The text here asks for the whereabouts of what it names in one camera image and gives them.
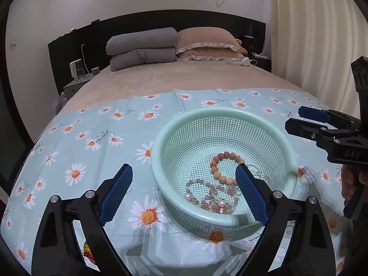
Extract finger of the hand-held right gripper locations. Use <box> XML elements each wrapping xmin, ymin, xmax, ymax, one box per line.
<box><xmin>285</xmin><ymin>118</ymin><xmax>329</xmax><ymax>148</ymax></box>
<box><xmin>298</xmin><ymin>106</ymin><xmax>359</xmax><ymax>126</ymax></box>

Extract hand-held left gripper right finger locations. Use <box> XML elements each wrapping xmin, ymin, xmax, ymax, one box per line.
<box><xmin>235</xmin><ymin>163</ymin><xmax>337</xmax><ymax>276</ymax></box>

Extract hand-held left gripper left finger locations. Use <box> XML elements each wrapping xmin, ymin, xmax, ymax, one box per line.
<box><xmin>32</xmin><ymin>163</ymin><xmax>134</xmax><ymax>276</ymax></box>

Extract small thin silver bangle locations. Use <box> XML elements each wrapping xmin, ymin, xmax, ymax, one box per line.
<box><xmin>247</xmin><ymin>164</ymin><xmax>271</xmax><ymax>182</ymax></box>

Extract wooden bead bracelet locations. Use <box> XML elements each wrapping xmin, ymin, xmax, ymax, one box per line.
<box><xmin>210</xmin><ymin>153</ymin><xmax>247</xmax><ymax>185</ymax></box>

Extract pink bead bracelet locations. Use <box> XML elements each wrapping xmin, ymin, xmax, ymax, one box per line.
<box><xmin>184</xmin><ymin>178</ymin><xmax>240</xmax><ymax>215</ymax></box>

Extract colourful bead ring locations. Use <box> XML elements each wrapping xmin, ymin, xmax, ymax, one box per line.
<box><xmin>82</xmin><ymin>241</ymin><xmax>97</xmax><ymax>265</ymax></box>

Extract green plastic strainer basket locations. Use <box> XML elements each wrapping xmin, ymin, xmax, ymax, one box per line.
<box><xmin>150</xmin><ymin>107</ymin><xmax>299</xmax><ymax>227</ymax></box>

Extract person's right hand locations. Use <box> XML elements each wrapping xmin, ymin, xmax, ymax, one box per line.
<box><xmin>341</xmin><ymin>165</ymin><xmax>361</xmax><ymax>201</ymax></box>

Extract daisy print blue cloth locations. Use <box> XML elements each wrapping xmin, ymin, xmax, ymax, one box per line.
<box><xmin>0</xmin><ymin>88</ymin><xmax>368</xmax><ymax>276</ymax></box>

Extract black nightstand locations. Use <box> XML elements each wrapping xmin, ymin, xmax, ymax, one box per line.
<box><xmin>253</xmin><ymin>56</ymin><xmax>272</xmax><ymax>73</ymax></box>

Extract cream curtain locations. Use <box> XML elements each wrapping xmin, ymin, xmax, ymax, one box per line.
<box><xmin>264</xmin><ymin>0</ymin><xmax>368</xmax><ymax>107</ymax></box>

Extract white headphones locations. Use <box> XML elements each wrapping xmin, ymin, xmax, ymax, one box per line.
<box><xmin>228</xmin><ymin>57</ymin><xmax>258</xmax><ymax>66</ymax></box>

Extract black box with red triangle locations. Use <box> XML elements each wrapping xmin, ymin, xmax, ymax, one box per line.
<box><xmin>246</xmin><ymin>29</ymin><xmax>263</xmax><ymax>54</ymax></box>

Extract brown teddy bear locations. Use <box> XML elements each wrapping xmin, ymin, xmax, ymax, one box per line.
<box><xmin>236</xmin><ymin>38</ymin><xmax>248</xmax><ymax>55</ymax></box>

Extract plastic bag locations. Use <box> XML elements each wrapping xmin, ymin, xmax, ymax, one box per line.
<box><xmin>56</xmin><ymin>92</ymin><xmax>68</xmax><ymax>112</ymax></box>

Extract grey nightstand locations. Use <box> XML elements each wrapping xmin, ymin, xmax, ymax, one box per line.
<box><xmin>63</xmin><ymin>73</ymin><xmax>95</xmax><ymax>99</ymax></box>

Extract beige frilled pillow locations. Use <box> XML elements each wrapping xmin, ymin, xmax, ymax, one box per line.
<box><xmin>175</xmin><ymin>28</ymin><xmax>242</xmax><ymax>55</ymax></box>
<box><xmin>177</xmin><ymin>49</ymin><xmax>245</xmax><ymax>62</ymax></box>

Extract dark sliding door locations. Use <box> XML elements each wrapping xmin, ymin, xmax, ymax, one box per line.
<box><xmin>0</xmin><ymin>14</ymin><xmax>35</xmax><ymax>207</ymax></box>

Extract white bedside device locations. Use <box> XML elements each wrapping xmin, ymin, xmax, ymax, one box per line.
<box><xmin>70</xmin><ymin>59</ymin><xmax>84</xmax><ymax>80</ymax></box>

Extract bed with beige sheet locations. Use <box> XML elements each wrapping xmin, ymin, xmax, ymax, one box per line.
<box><xmin>55</xmin><ymin>60</ymin><xmax>311</xmax><ymax>116</ymax></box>

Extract grey folded blanket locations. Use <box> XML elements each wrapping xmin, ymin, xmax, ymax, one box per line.
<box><xmin>110</xmin><ymin>47</ymin><xmax>178</xmax><ymax>72</ymax></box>
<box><xmin>106</xmin><ymin>27</ymin><xmax>179</xmax><ymax>56</ymax></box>

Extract black headboard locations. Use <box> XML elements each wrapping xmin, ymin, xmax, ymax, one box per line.
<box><xmin>47</xmin><ymin>10</ymin><xmax>266</xmax><ymax>98</ymax></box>

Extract white charging cable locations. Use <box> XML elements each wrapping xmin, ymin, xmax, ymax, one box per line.
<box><xmin>82</xmin><ymin>44</ymin><xmax>89</xmax><ymax>76</ymax></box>

